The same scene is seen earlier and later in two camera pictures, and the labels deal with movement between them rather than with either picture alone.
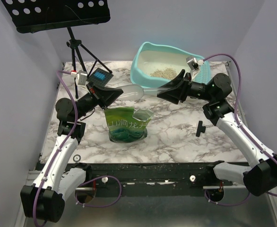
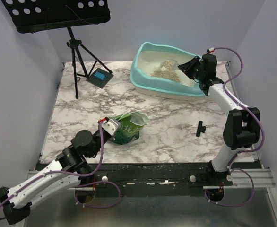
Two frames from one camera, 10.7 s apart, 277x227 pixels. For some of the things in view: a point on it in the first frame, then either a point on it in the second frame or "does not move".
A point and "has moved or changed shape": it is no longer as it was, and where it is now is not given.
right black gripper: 187,85 to 195,69
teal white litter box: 154,65 does not move
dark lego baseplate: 100,77 does not move
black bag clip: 201,128 does not move
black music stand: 28,16 does not move
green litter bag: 126,125 has moved or changed shape
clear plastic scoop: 133,92 to 169,65
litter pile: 167,73 does not move
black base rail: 155,179 does not move
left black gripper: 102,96 to 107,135
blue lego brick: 99,75 does not move
